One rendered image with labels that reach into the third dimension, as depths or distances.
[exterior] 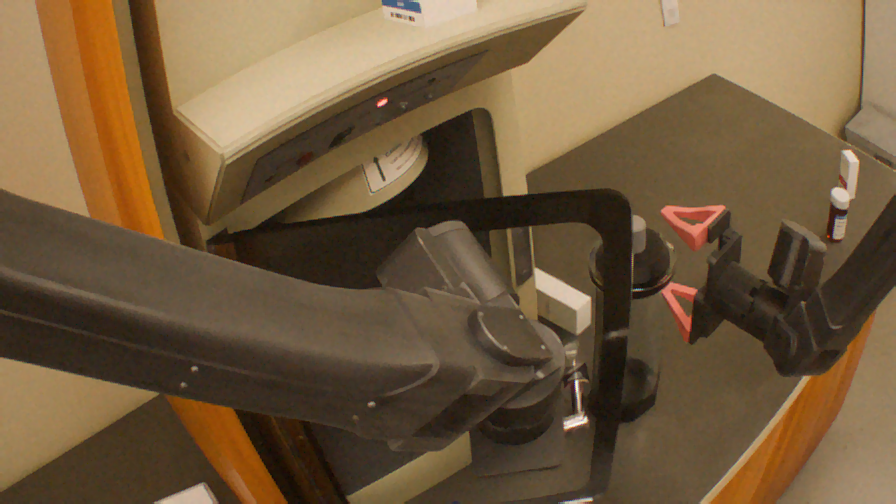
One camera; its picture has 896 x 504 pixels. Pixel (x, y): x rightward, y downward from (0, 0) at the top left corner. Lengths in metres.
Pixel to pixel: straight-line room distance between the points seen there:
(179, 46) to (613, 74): 1.17
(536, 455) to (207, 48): 0.38
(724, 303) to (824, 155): 0.92
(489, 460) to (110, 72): 0.39
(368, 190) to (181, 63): 0.26
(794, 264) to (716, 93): 1.10
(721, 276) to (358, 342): 0.49
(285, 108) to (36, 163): 0.59
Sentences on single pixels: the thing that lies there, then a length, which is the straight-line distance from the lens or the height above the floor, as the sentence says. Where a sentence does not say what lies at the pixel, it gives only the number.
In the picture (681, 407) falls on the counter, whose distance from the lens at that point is 1.03.
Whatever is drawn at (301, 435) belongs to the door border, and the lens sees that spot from 0.76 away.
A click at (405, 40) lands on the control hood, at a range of 0.55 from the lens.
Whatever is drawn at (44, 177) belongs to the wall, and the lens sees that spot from 1.02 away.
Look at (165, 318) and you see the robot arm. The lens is 0.28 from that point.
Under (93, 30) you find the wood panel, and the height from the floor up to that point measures 1.63.
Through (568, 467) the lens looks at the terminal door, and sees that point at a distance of 0.80.
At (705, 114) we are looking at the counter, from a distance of 1.68.
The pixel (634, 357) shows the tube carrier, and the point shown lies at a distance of 0.93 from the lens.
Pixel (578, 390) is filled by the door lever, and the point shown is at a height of 1.21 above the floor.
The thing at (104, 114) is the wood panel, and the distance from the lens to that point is 0.46.
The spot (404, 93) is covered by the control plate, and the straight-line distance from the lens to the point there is 0.59.
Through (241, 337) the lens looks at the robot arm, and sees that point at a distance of 0.30.
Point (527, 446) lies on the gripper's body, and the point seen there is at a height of 1.26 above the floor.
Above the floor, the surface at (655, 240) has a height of 1.18.
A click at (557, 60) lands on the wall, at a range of 1.46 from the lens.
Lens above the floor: 1.72
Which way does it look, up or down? 37 degrees down
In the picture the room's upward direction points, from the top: 9 degrees counter-clockwise
